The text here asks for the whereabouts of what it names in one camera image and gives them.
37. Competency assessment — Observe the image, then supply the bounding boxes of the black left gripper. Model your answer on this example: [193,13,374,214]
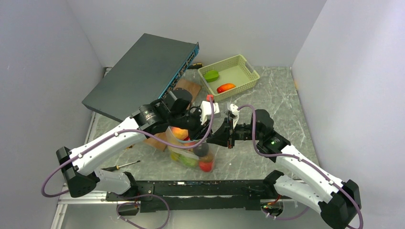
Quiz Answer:
[170,106,213,141]

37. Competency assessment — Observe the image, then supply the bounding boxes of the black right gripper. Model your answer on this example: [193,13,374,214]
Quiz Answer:
[207,116,262,149]

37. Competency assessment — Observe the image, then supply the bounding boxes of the pink toy peach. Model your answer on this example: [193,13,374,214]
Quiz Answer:
[171,127,189,140]

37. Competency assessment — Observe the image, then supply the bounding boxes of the red yellow toy apple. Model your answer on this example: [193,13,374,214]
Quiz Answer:
[183,137,196,146]

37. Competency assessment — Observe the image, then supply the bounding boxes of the brown toy potato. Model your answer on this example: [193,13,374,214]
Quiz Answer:
[200,152,214,163]

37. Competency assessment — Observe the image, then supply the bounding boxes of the dark toy mangosteen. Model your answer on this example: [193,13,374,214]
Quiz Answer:
[192,143,210,157]

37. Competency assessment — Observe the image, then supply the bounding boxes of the clear zip top bag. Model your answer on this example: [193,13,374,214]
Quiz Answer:
[166,126,215,169]

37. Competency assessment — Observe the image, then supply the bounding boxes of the red toy strawberry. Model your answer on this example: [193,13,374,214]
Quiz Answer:
[199,161,214,172]

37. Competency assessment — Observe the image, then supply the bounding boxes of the green toy cabbage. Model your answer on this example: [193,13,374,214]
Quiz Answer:
[179,155,199,168]

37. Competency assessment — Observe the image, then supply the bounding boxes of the orange toy carrot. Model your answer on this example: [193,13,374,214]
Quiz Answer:
[216,83,236,94]

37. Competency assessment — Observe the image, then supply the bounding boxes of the yellow-green toy starfruit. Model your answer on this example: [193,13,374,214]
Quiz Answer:
[170,152,181,162]

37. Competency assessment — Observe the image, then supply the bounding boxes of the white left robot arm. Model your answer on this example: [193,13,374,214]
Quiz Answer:
[56,88,202,200]

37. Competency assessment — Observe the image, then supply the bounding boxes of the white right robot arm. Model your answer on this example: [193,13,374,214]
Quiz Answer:
[207,109,364,229]

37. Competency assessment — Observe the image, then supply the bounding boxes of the wooden board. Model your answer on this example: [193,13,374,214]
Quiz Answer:
[143,79,202,152]

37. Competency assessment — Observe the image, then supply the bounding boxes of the green toy lime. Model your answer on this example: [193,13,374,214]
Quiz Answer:
[203,70,219,83]

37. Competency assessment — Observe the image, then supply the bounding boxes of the pale green plastic basket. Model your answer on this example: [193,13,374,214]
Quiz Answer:
[197,54,260,102]

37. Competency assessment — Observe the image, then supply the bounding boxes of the black yellow screwdriver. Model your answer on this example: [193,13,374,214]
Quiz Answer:
[102,160,140,172]

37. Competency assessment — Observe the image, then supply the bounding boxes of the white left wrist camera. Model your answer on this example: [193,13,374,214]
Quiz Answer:
[199,94,221,125]

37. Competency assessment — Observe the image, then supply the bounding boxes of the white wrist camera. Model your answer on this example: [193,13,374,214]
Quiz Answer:
[226,103,239,129]
[199,94,221,125]

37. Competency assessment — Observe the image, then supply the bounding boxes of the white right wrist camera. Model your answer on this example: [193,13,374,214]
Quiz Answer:
[226,103,239,129]

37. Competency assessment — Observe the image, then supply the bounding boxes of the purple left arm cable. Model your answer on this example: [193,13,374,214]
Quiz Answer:
[41,96,216,229]

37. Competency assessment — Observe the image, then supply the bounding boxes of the dark grey network switch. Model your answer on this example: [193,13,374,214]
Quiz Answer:
[82,33,200,122]

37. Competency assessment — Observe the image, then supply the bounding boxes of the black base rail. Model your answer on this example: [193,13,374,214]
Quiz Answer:
[106,180,295,216]

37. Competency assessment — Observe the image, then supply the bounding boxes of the aluminium frame rail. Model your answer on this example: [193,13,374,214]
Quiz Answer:
[50,180,347,229]

